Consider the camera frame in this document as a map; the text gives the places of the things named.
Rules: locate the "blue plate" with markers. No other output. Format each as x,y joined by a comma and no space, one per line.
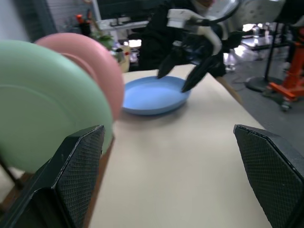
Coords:
152,99

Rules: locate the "black cup with orange tools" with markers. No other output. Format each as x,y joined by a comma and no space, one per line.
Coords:
84,26

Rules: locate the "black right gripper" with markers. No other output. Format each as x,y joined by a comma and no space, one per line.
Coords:
197,50

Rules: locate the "green plant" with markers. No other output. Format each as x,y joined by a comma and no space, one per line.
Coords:
103,39

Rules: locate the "green plate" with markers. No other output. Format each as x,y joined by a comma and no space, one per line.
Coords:
47,99

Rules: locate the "cream container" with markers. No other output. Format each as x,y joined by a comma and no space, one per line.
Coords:
124,59

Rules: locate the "person in black clothes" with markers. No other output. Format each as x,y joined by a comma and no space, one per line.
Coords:
154,35

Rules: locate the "brown wooden dish rack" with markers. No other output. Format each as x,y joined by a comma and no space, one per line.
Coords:
106,161

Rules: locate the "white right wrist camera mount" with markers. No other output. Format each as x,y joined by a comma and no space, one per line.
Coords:
178,17

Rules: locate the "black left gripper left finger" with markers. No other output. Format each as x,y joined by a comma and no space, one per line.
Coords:
71,175

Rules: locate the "black round-base pole stand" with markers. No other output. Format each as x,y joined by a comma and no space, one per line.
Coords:
259,84

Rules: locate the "orange metal stand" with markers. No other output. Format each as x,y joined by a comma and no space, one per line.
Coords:
294,78

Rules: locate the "pink plate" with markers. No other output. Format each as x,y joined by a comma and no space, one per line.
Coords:
107,69

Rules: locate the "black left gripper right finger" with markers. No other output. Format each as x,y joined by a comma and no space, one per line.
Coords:
273,171

